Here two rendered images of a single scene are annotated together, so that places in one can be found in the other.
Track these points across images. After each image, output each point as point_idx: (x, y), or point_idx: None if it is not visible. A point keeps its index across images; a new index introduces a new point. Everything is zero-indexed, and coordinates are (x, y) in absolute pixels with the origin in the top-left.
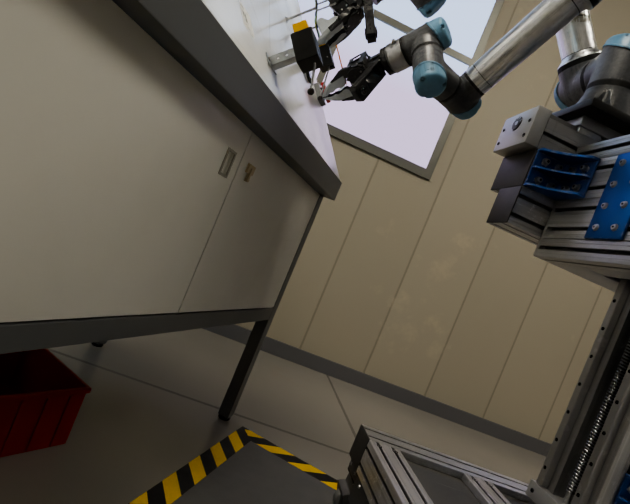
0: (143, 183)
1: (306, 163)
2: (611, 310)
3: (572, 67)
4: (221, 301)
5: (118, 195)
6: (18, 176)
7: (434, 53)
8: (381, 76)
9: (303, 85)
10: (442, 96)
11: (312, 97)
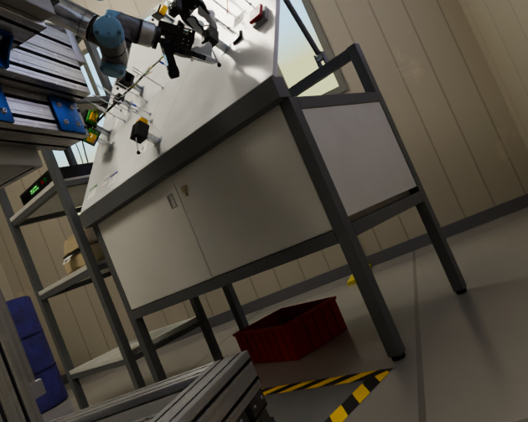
0: (152, 241)
1: (199, 145)
2: None
3: None
4: (240, 258)
5: (150, 250)
6: (132, 264)
7: None
8: (163, 48)
9: (215, 74)
10: (112, 60)
11: (236, 53)
